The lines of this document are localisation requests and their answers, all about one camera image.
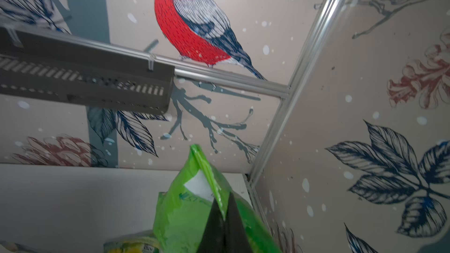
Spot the bright green snack bag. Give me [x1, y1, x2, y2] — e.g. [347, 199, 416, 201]
[153, 144, 280, 253]

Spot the black perforated wall basket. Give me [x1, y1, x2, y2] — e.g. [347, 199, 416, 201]
[1, 23, 175, 115]

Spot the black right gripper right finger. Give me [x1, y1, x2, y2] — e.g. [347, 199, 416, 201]
[224, 193, 253, 253]

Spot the yellow green candy bag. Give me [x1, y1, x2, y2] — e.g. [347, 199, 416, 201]
[103, 230, 162, 253]

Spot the horizontal aluminium frame bar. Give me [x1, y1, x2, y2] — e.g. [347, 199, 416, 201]
[1, 18, 289, 98]

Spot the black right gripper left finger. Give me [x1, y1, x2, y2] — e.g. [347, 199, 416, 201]
[197, 199, 225, 253]

